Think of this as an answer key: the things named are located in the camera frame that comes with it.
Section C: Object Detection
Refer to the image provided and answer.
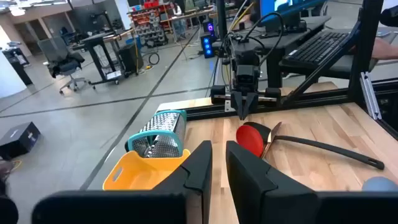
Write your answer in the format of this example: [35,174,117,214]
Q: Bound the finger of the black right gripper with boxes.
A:
[229,90,246,121]
[244,91,259,121]

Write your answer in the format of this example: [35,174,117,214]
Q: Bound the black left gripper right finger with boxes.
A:
[226,140,398,224]

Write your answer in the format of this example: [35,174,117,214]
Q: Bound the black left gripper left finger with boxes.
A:
[30,139,214,224]

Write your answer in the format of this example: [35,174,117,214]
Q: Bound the red silicone spoon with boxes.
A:
[235,124,265,158]

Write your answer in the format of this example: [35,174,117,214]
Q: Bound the copper metal spoon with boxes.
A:
[260,121,283,160]

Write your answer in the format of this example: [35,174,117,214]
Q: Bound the black solid serving spoon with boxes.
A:
[243,121,386,171]

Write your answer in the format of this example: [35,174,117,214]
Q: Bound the person's forearm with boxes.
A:
[371,37,398,61]

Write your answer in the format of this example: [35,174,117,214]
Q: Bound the computer tower blue lights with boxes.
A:
[200,34,216,59]

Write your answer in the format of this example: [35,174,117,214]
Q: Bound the yellow plastic bin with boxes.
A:
[102,148,191,191]

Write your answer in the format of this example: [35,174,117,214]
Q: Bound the computer tower purple light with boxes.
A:
[202,20,216,34]

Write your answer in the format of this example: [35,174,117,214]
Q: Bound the person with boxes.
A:
[169,2,187,40]
[379,4,398,28]

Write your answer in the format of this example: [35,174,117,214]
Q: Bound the black computer keyboard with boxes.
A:
[283,30,351,67]

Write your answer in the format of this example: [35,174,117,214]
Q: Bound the black computer desk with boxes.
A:
[228,15,398,91]

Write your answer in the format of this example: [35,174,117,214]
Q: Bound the black computer case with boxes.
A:
[119,43,144,75]

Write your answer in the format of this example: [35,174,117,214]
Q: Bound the shelf with red bins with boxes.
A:
[127,2,171,47]

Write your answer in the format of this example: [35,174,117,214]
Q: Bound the black computer monitor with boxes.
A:
[259,0,329,19]

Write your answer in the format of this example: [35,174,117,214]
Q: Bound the wooden-top desk black legs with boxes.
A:
[70,28,137,85]

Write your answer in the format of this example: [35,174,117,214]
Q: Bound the grey-blue silicone spoon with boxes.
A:
[361,176,398,192]

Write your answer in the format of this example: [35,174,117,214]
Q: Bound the grey office chair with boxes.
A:
[37,36,96,95]

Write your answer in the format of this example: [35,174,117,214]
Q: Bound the black cardboard box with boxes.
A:
[0,121,42,161]

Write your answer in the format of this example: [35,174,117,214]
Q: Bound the black cabinet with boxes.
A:
[2,46,34,86]

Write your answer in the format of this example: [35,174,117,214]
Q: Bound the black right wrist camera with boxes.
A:
[235,64,261,86]

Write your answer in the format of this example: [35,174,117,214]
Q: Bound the steel box grater teal handle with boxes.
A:
[125,109,188,159]

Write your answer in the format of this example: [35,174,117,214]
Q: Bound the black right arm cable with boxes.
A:
[241,11,285,67]

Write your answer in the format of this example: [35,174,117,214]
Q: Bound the silver aluminium bracket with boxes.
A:
[359,71,382,121]

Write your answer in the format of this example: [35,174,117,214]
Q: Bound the black aluminium frame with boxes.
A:
[183,0,398,141]

